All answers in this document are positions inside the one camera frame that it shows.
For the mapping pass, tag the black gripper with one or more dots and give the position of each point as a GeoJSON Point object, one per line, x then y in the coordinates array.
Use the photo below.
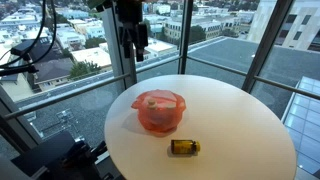
{"type": "Point", "coordinates": [133, 29]}

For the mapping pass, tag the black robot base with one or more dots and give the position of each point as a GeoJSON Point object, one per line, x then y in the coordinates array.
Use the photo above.
{"type": "Point", "coordinates": [62, 158]}

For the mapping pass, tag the white pill bottle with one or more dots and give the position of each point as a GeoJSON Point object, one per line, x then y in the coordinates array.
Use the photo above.
{"type": "Point", "coordinates": [170, 106]}

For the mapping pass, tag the orange plastic bag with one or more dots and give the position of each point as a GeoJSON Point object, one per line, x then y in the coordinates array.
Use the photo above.
{"type": "Point", "coordinates": [161, 119]}

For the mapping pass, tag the brown yellow vitamin bottle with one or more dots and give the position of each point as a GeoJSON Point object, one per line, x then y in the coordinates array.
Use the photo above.
{"type": "Point", "coordinates": [188, 147]}

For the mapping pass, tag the metal window handrail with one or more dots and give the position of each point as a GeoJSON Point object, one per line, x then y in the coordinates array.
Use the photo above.
{"type": "Point", "coordinates": [87, 88]}

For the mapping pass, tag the white round pedestal table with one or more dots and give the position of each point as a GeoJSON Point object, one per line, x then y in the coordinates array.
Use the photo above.
{"type": "Point", "coordinates": [240, 137]}

